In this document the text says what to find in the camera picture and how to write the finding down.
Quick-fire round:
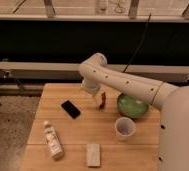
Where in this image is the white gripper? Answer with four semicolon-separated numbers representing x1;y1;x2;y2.
82;79;101;108

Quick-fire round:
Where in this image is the black rectangular eraser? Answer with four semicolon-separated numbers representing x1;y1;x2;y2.
61;100;81;119

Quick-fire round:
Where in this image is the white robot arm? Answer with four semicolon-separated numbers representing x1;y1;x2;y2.
79;53;189;171

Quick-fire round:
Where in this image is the small red brown object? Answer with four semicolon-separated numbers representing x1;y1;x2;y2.
99;92;106;109

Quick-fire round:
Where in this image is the green bowl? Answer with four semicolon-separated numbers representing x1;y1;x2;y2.
117;94;149;119

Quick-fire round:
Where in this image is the white paper cup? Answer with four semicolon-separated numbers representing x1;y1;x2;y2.
115;117;136;141

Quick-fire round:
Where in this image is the white rectangular block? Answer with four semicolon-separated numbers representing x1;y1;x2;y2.
86;144;101;167

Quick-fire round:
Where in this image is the white plastic bottle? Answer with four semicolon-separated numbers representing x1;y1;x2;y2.
44;121;64;160

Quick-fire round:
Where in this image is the black hanging cable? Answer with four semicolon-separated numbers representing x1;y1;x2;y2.
122;13;152;74

